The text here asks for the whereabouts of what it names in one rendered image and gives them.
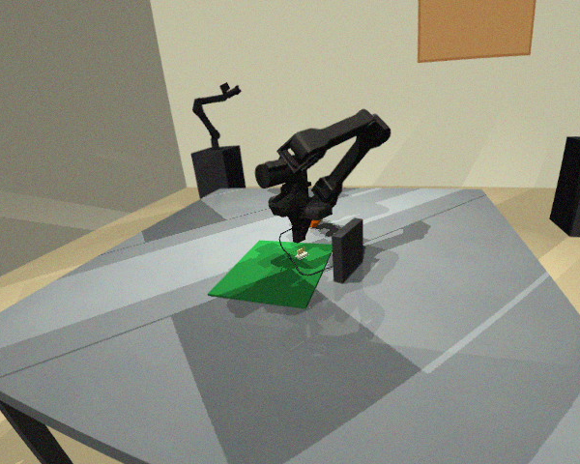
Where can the green circuit board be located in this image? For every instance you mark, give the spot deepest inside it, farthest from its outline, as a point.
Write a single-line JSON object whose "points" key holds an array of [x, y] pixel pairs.
{"points": [[266, 274]]}

